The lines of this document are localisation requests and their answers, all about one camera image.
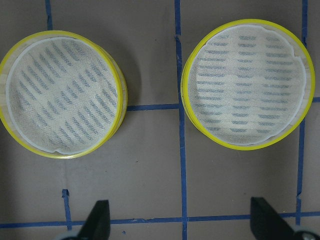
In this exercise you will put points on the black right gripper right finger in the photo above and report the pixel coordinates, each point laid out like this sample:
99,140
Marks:
266,223

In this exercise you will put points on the yellow rimmed bamboo steamer tray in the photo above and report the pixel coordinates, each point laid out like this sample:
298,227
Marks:
61,95

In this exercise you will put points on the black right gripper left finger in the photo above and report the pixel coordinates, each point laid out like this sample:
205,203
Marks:
98,223

